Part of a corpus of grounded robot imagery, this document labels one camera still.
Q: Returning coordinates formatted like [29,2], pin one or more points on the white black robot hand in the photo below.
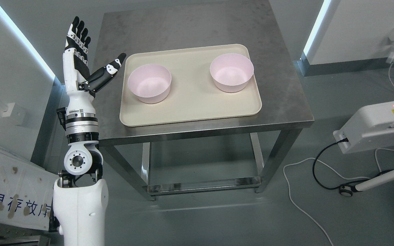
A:
[81,85]

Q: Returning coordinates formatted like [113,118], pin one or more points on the pink bowl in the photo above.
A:
[150,83]
[231,72]

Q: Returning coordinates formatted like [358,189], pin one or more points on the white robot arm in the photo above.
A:
[80,194]

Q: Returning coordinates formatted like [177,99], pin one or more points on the white sign board chinese text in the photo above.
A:
[26,194]

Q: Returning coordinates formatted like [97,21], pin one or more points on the stainless steel table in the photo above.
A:
[272,131]

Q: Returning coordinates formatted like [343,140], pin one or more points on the white machine with warning label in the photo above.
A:
[370,127]

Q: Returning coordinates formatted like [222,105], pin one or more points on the white stand leg with caster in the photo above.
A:
[348,190]

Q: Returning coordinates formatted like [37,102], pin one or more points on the white wall box left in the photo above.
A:
[14,114]

